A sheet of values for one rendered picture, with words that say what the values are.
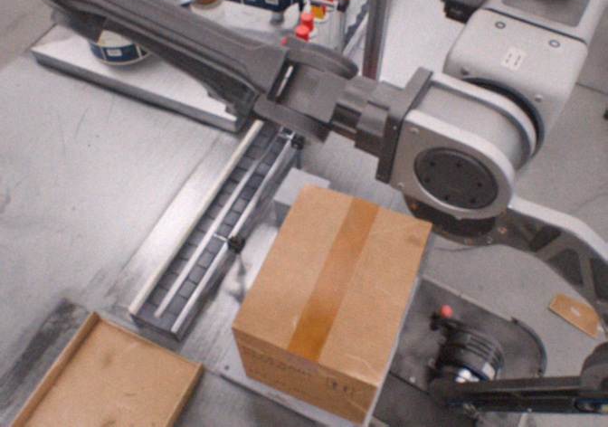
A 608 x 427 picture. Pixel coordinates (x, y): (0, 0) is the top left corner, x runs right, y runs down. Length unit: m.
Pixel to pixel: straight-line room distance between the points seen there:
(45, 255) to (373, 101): 0.95
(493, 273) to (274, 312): 1.51
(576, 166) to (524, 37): 2.08
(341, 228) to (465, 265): 1.36
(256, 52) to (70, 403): 0.79
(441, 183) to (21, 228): 1.06
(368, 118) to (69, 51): 1.25
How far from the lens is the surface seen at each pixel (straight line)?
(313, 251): 0.90
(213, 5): 1.45
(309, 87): 0.64
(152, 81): 1.55
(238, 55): 0.67
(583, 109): 2.97
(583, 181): 2.66
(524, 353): 1.89
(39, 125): 1.62
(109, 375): 1.18
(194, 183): 1.36
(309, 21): 1.36
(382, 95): 0.60
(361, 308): 0.86
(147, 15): 0.72
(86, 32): 0.87
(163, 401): 1.14
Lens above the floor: 1.91
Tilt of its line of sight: 56 degrees down
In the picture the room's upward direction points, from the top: straight up
